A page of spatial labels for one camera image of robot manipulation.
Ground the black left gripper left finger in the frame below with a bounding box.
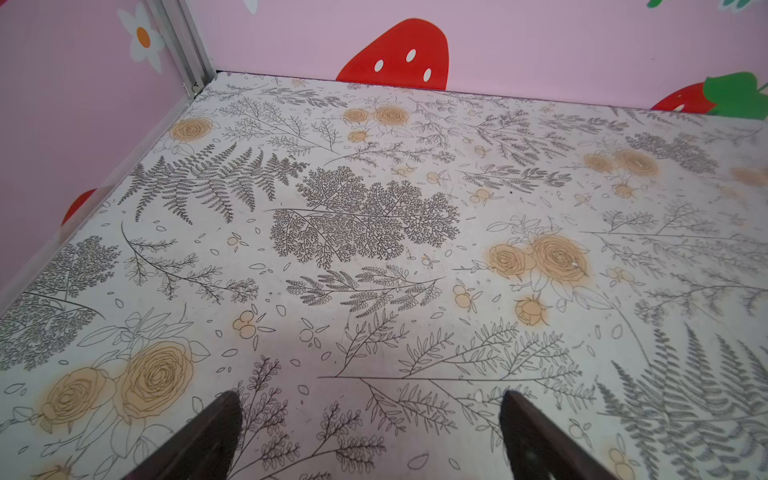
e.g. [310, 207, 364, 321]
[124, 390, 243, 480]

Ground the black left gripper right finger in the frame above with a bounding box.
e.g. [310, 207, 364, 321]
[499, 390, 614, 480]

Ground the aluminium frame corner post left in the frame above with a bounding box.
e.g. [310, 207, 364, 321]
[147, 0, 217, 99]

